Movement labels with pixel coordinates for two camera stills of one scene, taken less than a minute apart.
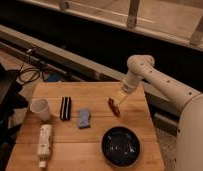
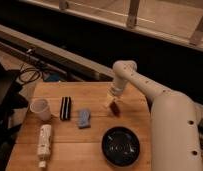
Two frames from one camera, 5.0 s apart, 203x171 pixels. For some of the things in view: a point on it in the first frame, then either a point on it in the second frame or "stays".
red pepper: x=113 y=105 stays
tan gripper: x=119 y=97 to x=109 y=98
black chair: x=7 y=100 stays
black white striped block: x=66 y=108 stays
